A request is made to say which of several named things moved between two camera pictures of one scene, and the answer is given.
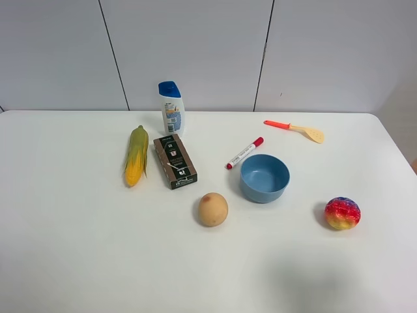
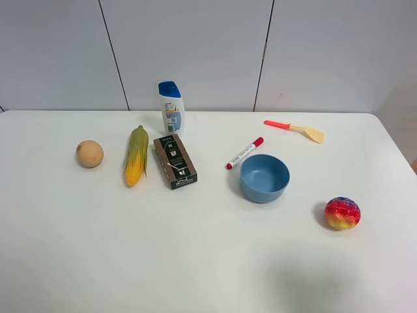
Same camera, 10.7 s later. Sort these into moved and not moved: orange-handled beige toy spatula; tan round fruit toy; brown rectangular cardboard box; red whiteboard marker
Moved: tan round fruit toy
Not moved: red whiteboard marker; brown rectangular cardboard box; orange-handled beige toy spatula
